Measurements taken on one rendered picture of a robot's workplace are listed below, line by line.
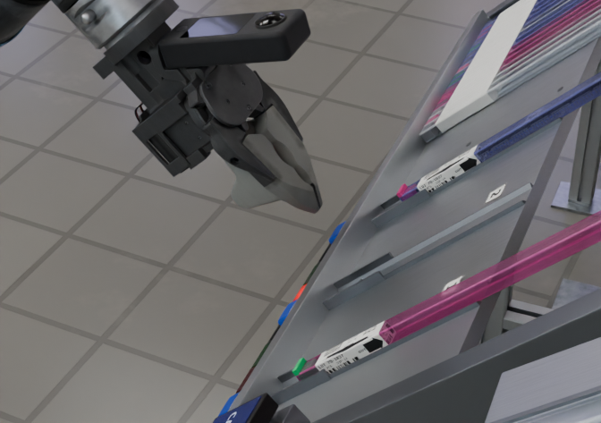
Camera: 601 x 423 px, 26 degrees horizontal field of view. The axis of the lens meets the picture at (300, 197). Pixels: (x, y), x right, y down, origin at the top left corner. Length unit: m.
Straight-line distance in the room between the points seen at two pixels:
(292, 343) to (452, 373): 0.26
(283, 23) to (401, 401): 0.37
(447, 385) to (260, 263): 1.48
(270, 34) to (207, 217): 1.31
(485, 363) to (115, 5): 0.47
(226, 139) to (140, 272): 1.16
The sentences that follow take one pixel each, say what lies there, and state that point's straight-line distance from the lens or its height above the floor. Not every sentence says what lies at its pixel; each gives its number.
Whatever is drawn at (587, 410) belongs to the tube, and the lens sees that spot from 0.47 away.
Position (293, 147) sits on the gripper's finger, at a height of 0.76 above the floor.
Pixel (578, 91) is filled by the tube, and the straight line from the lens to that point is 0.95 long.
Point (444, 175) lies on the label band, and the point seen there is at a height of 0.78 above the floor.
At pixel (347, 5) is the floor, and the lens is 2.96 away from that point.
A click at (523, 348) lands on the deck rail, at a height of 0.91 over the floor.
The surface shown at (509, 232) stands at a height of 0.85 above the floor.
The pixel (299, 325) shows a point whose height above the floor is 0.73.
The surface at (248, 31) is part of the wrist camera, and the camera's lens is 1.00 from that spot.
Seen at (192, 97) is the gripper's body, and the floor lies 0.82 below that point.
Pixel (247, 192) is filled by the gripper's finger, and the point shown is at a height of 0.73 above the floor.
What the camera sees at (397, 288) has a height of 0.78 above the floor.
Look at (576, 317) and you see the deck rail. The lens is 0.65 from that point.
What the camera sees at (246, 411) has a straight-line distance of 0.78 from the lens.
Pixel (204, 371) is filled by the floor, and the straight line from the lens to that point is 1.98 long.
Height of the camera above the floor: 1.35
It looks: 36 degrees down
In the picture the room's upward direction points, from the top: straight up
